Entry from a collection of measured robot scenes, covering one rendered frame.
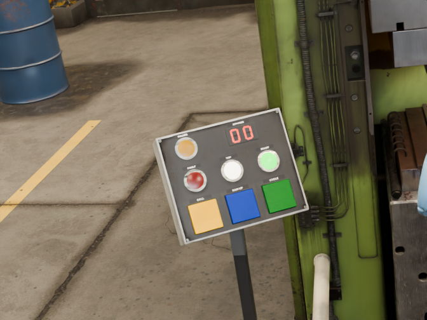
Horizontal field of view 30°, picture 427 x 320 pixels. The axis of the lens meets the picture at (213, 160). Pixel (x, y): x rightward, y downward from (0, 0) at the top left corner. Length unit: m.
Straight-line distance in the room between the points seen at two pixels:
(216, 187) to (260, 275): 1.63
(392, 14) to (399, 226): 0.57
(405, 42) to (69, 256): 2.46
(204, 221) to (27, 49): 4.56
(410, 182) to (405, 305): 0.36
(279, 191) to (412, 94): 0.75
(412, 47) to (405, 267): 0.62
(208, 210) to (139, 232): 2.16
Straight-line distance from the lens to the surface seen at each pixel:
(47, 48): 6.51
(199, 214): 2.01
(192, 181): 2.02
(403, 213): 2.20
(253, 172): 2.06
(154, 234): 4.11
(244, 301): 2.32
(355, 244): 2.48
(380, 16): 2.05
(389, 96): 2.63
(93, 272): 3.91
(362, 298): 2.58
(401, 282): 2.31
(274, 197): 2.05
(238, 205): 2.03
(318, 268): 2.43
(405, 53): 2.09
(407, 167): 2.22
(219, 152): 2.05
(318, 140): 2.29
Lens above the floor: 1.95
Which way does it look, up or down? 24 degrees down
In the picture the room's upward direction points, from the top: 9 degrees counter-clockwise
